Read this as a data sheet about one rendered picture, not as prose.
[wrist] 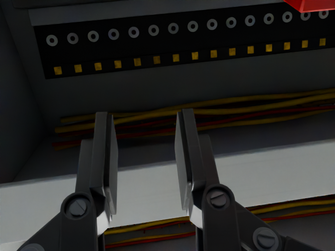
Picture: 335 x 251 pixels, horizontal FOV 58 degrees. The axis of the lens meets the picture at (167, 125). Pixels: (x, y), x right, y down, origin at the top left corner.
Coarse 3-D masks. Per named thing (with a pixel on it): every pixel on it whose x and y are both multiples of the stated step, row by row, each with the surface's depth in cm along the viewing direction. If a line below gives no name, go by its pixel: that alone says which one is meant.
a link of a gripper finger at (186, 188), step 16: (192, 112) 14; (176, 128) 15; (192, 128) 13; (176, 144) 15; (192, 144) 13; (208, 144) 14; (176, 160) 15; (192, 160) 12; (208, 160) 13; (192, 176) 12; (208, 176) 13; (192, 192) 12; (192, 208) 12; (240, 208) 12; (240, 224) 11; (256, 224) 11; (240, 240) 11; (256, 240) 11; (272, 240) 11
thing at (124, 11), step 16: (128, 0) 29; (144, 0) 30; (160, 0) 30; (176, 0) 30; (192, 0) 30; (208, 0) 30; (224, 0) 30; (240, 0) 31; (256, 0) 31; (272, 0) 31; (32, 16) 29; (48, 16) 29; (64, 16) 29; (80, 16) 29; (96, 16) 30; (112, 16) 30; (128, 16) 30; (0, 32) 29
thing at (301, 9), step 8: (288, 0) 9; (296, 0) 9; (304, 0) 8; (312, 0) 8; (320, 0) 8; (328, 0) 8; (296, 8) 9; (304, 8) 8; (312, 8) 8; (320, 8) 9; (328, 8) 9
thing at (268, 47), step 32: (64, 32) 30; (128, 32) 31; (160, 32) 31; (192, 32) 32; (224, 32) 32; (256, 32) 32; (288, 32) 33; (320, 32) 33; (64, 64) 31; (96, 64) 31; (128, 64) 32; (160, 64) 32
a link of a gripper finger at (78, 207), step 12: (84, 192) 11; (72, 204) 11; (84, 204) 11; (60, 216) 11; (72, 216) 11; (84, 216) 11; (96, 216) 11; (60, 228) 10; (72, 228) 10; (84, 228) 10; (96, 228) 11; (60, 240) 10; (72, 240) 10; (84, 240) 10; (96, 240) 10
